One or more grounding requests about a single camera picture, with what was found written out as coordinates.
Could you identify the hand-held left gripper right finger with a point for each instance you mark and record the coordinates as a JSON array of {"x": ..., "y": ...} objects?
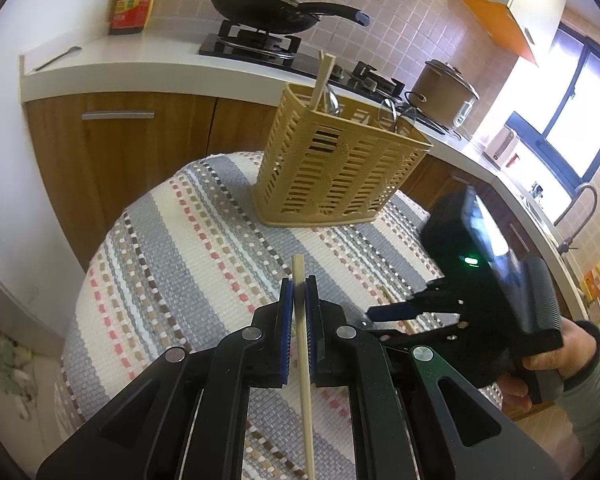
[{"x": 310, "y": 330}]

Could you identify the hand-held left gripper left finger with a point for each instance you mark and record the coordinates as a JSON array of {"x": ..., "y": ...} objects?
[{"x": 287, "y": 330}]

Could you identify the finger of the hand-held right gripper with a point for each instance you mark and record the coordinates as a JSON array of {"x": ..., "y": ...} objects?
[
  {"x": 390, "y": 312},
  {"x": 440, "y": 292}
]

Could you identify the yellow plastic utensil basket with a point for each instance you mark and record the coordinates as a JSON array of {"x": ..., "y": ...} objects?
[{"x": 330, "y": 175}]

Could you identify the person's right forearm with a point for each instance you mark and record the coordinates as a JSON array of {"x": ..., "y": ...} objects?
[{"x": 595, "y": 410}]

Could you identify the person's right hand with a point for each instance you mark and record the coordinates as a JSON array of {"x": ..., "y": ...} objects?
[{"x": 577, "y": 350}]

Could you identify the yellow packet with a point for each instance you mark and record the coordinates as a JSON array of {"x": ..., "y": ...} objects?
[{"x": 594, "y": 280}]

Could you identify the metal sink faucet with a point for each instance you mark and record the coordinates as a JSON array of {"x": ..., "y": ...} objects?
[{"x": 577, "y": 210}]

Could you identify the striped woven table cloth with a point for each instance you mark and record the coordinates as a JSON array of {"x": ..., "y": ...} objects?
[{"x": 180, "y": 260}]

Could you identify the white electric kettle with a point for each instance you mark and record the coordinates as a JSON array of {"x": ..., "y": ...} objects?
[{"x": 500, "y": 147}]

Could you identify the brown rice cooker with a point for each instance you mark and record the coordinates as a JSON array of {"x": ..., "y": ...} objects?
[{"x": 440, "y": 95}]

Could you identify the blue framed window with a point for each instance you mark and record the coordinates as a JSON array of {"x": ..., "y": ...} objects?
[{"x": 590, "y": 110}]

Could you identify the wooden base cabinet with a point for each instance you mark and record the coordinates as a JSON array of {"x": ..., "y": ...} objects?
[{"x": 130, "y": 160}]

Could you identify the black gas stove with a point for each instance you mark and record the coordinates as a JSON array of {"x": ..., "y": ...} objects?
[{"x": 250, "y": 45}]

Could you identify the white kitchen countertop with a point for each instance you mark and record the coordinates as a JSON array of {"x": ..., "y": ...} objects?
[{"x": 130, "y": 60}]

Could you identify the black wok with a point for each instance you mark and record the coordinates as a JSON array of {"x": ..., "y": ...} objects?
[{"x": 265, "y": 10}]

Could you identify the dark spoon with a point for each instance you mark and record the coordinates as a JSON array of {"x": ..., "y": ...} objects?
[{"x": 55, "y": 59}]

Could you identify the orange and white wall cabinet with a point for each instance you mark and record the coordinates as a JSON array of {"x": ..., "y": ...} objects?
[{"x": 500, "y": 20}]

